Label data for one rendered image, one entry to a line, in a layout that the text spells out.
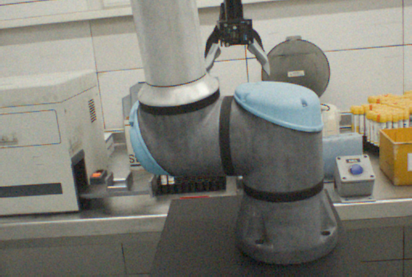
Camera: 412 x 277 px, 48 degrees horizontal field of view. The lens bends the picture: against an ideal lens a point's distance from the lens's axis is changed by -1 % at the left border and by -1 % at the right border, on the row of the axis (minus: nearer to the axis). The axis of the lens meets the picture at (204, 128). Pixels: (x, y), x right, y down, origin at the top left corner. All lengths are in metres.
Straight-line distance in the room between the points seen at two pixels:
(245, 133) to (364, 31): 1.09
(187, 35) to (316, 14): 1.05
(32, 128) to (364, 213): 0.73
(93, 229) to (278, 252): 0.52
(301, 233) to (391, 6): 1.15
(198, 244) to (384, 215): 0.46
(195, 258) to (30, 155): 0.54
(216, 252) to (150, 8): 0.36
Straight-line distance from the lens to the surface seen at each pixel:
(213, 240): 0.74
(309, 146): 0.63
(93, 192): 1.10
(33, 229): 1.12
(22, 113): 1.09
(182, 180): 1.15
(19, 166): 1.12
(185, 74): 0.62
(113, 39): 1.66
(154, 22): 0.60
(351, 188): 1.03
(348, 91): 1.67
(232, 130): 0.62
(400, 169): 1.11
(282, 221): 0.65
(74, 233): 1.09
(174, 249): 0.73
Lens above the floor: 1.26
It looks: 13 degrees down
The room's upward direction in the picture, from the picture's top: 6 degrees counter-clockwise
